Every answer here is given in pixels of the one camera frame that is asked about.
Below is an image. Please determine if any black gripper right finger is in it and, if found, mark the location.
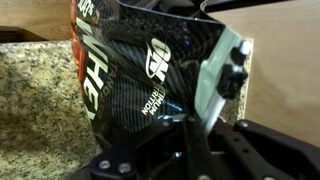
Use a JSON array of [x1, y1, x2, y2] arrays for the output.
[[208, 119, 320, 180]]

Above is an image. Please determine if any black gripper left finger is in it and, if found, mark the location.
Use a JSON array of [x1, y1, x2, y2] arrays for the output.
[[67, 114, 214, 180]]

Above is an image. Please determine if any black whey protein packet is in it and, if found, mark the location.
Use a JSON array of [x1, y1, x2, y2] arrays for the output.
[[70, 0, 252, 149]]

